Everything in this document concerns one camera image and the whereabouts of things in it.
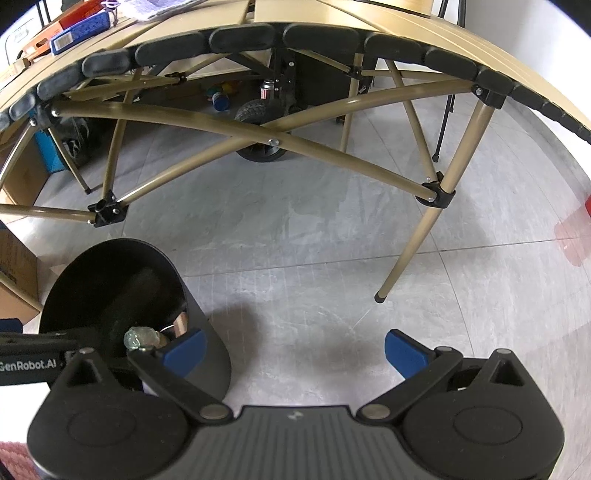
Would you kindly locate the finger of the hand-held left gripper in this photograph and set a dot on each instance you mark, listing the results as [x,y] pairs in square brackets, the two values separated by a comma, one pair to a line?
[9,325]
[37,342]

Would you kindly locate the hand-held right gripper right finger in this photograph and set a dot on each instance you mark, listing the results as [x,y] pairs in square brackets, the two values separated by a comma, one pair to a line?
[406,353]

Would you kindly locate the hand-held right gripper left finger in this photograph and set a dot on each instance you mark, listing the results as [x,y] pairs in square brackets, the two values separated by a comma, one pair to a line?
[184,350]

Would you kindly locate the black trash bin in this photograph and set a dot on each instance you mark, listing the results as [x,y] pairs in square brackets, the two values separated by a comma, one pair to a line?
[203,364]

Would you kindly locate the crushed clear plastic bottle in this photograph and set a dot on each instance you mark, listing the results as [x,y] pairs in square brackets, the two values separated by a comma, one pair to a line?
[138,337]

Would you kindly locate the person's left forearm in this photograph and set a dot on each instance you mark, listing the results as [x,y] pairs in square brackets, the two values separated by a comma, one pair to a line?
[14,459]

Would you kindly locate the open cardboard box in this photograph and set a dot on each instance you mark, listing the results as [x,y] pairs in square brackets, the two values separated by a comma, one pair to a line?
[21,170]

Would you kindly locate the blue plastic crate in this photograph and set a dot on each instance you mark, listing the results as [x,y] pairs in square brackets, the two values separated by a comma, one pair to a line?
[51,147]

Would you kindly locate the tan folding table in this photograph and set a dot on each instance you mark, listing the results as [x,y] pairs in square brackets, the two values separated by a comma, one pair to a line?
[323,147]

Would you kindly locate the black tripod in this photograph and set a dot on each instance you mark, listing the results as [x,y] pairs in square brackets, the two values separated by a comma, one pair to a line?
[444,127]

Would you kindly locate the black wagon cart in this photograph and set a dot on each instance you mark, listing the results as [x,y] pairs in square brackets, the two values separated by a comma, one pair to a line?
[258,115]

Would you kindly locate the blue can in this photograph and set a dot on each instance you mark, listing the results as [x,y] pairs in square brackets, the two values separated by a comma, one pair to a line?
[218,99]

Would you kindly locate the red and white can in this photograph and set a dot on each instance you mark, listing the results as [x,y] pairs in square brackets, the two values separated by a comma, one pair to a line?
[267,87]

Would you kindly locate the blue cardboard box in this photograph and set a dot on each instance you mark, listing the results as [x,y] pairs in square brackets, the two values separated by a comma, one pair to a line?
[78,30]

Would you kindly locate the orange cardboard tray box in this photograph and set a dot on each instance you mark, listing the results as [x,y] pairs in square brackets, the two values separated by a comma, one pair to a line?
[85,11]

